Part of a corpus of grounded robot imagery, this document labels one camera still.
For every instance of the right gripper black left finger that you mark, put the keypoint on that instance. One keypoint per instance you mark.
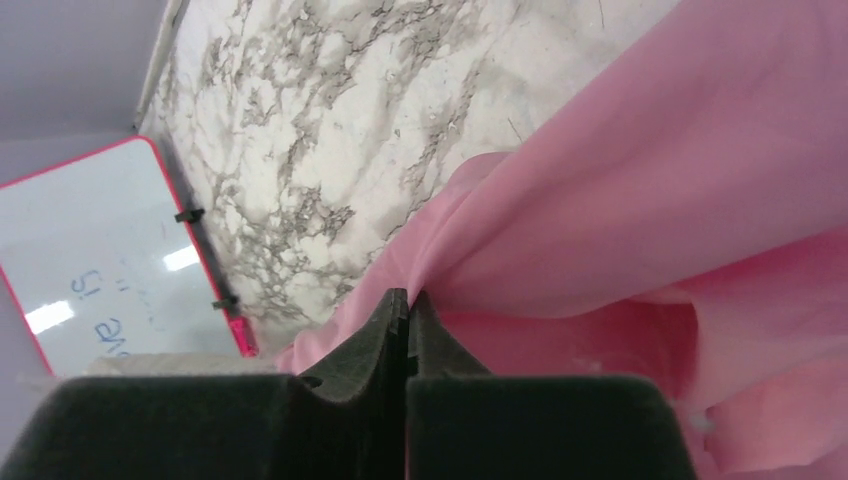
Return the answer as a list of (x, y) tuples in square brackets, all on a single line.
[(343, 418)]

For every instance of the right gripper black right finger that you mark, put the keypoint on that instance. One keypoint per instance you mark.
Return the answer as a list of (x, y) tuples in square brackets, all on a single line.
[(464, 422)]

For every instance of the pink floral pillowcase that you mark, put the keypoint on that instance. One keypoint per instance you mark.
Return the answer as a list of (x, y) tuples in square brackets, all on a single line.
[(683, 218)]

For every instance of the white pillow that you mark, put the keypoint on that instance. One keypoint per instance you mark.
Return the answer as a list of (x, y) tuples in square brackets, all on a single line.
[(178, 364)]

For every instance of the pink framed whiteboard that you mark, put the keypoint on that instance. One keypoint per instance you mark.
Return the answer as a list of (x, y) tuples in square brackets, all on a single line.
[(102, 260)]

